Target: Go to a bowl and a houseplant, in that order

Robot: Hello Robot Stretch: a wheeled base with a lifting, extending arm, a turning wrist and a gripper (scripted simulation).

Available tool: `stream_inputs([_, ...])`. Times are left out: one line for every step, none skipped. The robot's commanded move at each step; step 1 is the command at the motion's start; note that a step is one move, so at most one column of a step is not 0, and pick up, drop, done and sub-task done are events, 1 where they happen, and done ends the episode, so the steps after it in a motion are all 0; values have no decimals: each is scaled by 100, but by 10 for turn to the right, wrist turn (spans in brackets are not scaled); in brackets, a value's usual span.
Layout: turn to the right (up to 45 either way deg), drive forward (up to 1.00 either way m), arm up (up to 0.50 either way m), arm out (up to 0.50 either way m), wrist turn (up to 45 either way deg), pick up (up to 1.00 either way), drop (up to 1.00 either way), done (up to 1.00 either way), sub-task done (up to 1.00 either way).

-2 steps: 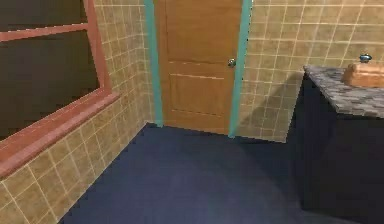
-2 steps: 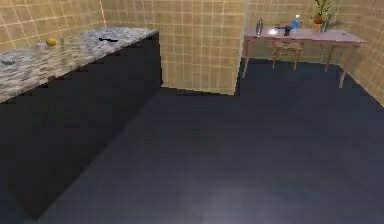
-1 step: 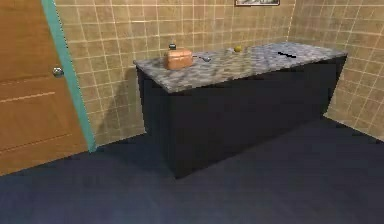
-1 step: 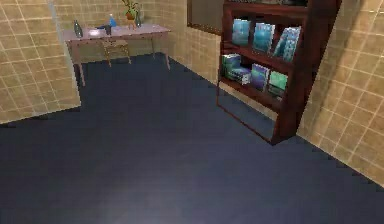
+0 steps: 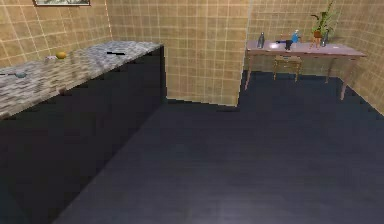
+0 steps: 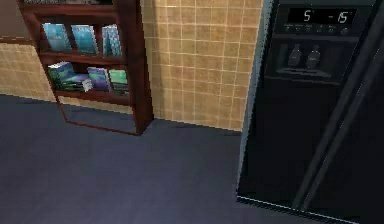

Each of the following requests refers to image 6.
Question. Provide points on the dark red wooden bookshelf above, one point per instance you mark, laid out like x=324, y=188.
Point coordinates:
x=135, y=66

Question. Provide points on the purple and blue book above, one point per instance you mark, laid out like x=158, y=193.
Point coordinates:
x=98, y=78

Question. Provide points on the black fridge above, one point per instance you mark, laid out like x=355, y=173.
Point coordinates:
x=286, y=133

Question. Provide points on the light blue patterned book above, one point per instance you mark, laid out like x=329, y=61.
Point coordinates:
x=111, y=40

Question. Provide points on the green and blue book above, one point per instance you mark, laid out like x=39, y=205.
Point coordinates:
x=60, y=73

